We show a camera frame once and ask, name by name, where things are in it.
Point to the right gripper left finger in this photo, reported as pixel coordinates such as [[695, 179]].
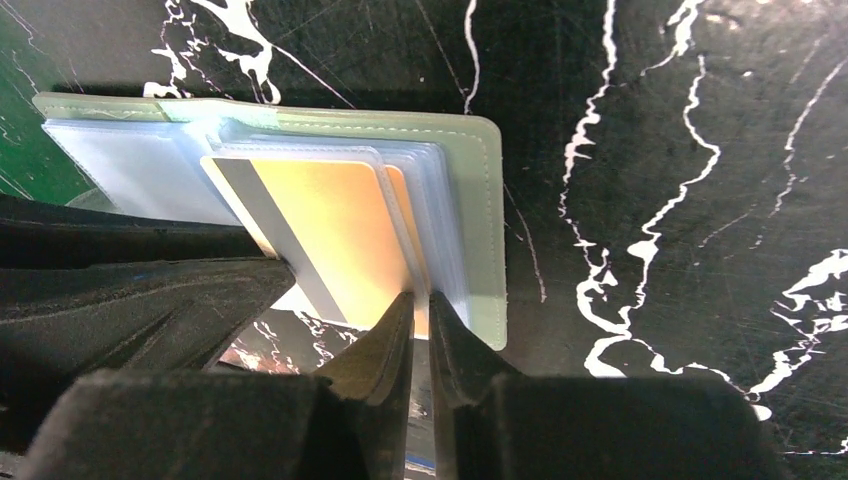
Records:
[[347, 420]]

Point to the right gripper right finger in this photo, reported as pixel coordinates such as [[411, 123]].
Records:
[[492, 421]]

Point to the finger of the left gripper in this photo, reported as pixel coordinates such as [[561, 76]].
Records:
[[57, 325], [36, 235]]

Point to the gold credit card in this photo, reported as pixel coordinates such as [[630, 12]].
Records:
[[343, 220]]

